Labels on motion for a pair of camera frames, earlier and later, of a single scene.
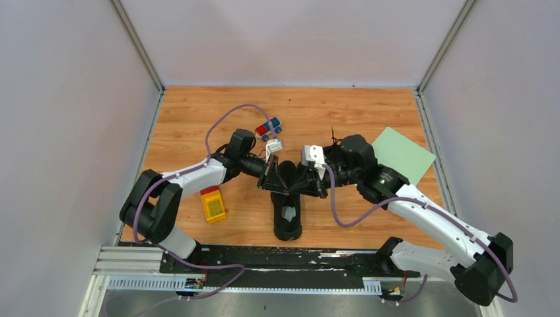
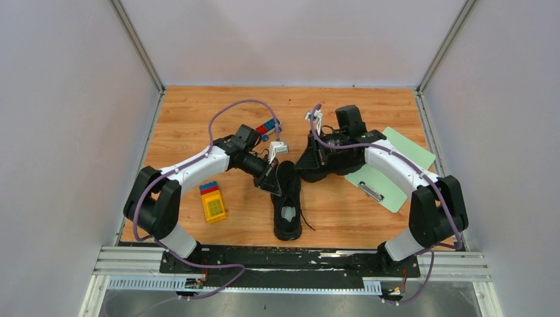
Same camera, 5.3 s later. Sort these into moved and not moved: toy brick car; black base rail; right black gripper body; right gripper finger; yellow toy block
Moved: right gripper finger; right black gripper body
Not moved: black base rail; yellow toy block; toy brick car
